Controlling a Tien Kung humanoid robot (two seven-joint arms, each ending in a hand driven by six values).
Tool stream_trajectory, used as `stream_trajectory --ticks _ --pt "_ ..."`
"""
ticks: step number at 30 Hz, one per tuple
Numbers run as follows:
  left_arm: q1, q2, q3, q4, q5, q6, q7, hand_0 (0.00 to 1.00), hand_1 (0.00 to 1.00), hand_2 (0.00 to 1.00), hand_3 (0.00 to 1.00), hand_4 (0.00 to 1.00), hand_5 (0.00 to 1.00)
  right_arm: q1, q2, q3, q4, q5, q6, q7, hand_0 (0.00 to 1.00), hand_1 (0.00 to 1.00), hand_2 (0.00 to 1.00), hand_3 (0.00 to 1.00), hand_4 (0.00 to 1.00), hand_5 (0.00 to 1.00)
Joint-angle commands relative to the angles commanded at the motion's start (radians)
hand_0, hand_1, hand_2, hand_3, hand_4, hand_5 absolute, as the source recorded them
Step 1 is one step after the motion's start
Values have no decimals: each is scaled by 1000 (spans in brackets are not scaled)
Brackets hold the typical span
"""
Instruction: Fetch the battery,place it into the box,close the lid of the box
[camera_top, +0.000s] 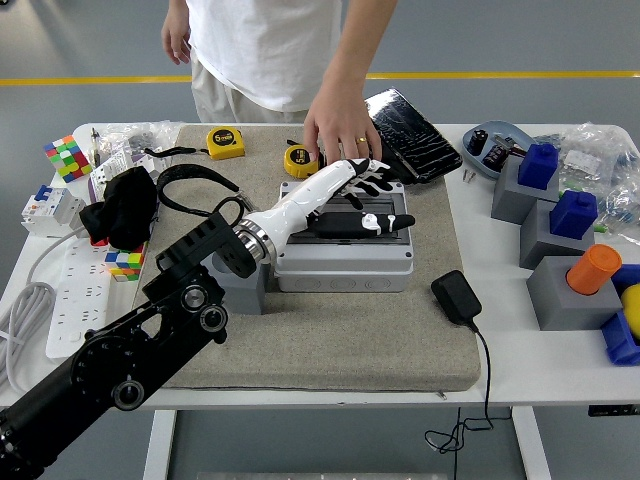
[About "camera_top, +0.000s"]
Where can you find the person's right hand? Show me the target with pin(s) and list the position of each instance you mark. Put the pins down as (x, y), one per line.
(176, 37)

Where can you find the person's left hand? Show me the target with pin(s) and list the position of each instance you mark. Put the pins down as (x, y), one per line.
(342, 125)

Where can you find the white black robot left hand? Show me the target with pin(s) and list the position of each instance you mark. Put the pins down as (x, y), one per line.
(310, 202)

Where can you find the grey electrical box with lid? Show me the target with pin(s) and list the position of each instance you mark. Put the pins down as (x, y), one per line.
(345, 270)

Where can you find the person's right forearm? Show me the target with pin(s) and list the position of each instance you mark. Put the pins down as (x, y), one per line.
(177, 7)

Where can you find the person's left forearm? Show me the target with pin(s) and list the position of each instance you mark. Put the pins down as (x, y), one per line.
(360, 45)

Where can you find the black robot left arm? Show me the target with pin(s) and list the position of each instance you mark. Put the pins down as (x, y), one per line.
(115, 350)

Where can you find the yellow tape measure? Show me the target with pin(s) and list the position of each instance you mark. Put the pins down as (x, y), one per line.
(297, 165)
(225, 142)

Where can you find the black glossy flat case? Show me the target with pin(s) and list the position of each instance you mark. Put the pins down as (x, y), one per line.
(415, 137)

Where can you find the person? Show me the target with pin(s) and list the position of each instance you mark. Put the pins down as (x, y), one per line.
(265, 50)

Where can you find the clear plastic bag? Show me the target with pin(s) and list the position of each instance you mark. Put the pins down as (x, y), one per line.
(140, 132)

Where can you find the grey block holder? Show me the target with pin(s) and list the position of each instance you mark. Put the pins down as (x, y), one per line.
(507, 197)
(537, 245)
(240, 295)
(555, 305)

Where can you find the pen with clear barrel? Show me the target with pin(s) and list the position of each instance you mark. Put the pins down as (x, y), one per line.
(95, 145)

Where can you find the small metal screws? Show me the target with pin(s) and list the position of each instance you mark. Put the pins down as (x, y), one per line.
(468, 176)

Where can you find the small black cylinder capacitor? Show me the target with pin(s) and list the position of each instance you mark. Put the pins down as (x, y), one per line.
(495, 155)
(478, 141)

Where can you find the grey-brown mat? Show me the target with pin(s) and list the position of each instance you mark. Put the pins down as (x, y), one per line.
(350, 340)

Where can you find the colourful puzzle cube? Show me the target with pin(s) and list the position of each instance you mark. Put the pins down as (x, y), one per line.
(67, 157)
(122, 262)

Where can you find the small silver red part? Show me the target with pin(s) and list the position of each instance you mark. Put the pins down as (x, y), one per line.
(510, 144)

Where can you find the blue-grey tray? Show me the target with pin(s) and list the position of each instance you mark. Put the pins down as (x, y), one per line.
(515, 134)

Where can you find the black cloth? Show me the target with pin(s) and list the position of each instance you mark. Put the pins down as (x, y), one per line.
(125, 210)

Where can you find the blue block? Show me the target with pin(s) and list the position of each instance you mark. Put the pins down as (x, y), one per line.
(539, 165)
(574, 215)

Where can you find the white circuit breaker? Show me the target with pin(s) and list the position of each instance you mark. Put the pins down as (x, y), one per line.
(50, 210)

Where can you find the white power strip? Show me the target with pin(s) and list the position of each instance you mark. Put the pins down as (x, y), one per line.
(75, 290)

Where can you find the clear plastic bags of parts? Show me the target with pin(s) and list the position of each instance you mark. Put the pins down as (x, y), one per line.
(610, 165)

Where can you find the metal table crossbar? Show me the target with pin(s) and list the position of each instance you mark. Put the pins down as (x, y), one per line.
(320, 476)

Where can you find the white table leg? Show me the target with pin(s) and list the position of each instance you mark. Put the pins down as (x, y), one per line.
(531, 445)
(159, 445)

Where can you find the yellow round object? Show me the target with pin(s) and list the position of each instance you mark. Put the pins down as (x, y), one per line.
(632, 310)

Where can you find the blue plastic bin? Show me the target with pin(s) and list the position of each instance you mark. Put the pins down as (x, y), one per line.
(620, 345)

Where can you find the black table control panel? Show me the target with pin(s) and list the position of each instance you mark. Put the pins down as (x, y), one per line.
(612, 410)

